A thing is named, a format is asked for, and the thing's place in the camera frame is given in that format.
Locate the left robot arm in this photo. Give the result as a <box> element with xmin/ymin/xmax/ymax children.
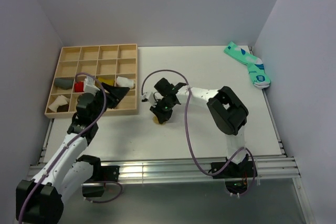
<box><xmin>16</xmin><ymin>83</ymin><xmax>130</xmax><ymax>223</ymax></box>

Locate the white rolled sock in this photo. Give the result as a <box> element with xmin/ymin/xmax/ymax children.
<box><xmin>116</xmin><ymin>76</ymin><xmax>136</xmax><ymax>90</ymax></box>

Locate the aluminium mounting rail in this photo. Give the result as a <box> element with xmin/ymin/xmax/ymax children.
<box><xmin>26</xmin><ymin>155</ymin><xmax>301</xmax><ymax>187</ymax></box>

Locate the cream and brown striped sock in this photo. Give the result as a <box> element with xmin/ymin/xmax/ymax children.
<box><xmin>48</xmin><ymin>95</ymin><xmax>70</xmax><ymax>112</ymax></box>

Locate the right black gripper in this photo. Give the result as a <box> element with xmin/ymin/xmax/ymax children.
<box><xmin>150</xmin><ymin>98</ymin><xmax>176</xmax><ymax>124</ymax></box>

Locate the red rolled sock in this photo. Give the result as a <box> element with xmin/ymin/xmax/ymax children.
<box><xmin>73</xmin><ymin>82</ymin><xmax>84</xmax><ymax>93</ymax></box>

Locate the teal patterned sock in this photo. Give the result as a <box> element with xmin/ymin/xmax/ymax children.
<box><xmin>224</xmin><ymin>42</ymin><xmax>271</xmax><ymax>89</ymax></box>

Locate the wooden compartment tray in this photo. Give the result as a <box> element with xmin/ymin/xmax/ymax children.
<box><xmin>45</xmin><ymin>44</ymin><xmax>138</xmax><ymax>119</ymax></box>

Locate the grey rolled sock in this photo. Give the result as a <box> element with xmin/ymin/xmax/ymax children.
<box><xmin>54</xmin><ymin>78</ymin><xmax>74</xmax><ymax>90</ymax></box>

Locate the mustard yellow sock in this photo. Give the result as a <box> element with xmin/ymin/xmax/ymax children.
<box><xmin>98</xmin><ymin>77</ymin><xmax>114</xmax><ymax>86</ymax></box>
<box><xmin>153</xmin><ymin>116</ymin><xmax>168</xmax><ymax>125</ymax></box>

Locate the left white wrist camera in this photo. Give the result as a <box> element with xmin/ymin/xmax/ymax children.
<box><xmin>83</xmin><ymin>76</ymin><xmax>99</xmax><ymax>95</ymax></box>

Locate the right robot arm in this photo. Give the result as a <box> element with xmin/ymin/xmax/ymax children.
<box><xmin>142</xmin><ymin>78</ymin><xmax>257</xmax><ymax>180</ymax></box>

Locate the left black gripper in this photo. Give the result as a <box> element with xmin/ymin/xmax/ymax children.
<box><xmin>91</xmin><ymin>82</ymin><xmax>129</xmax><ymax>122</ymax></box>

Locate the mustard yellow rolled sock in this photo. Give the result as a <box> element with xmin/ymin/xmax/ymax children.
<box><xmin>98</xmin><ymin>77</ymin><xmax>114</xmax><ymax>86</ymax></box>

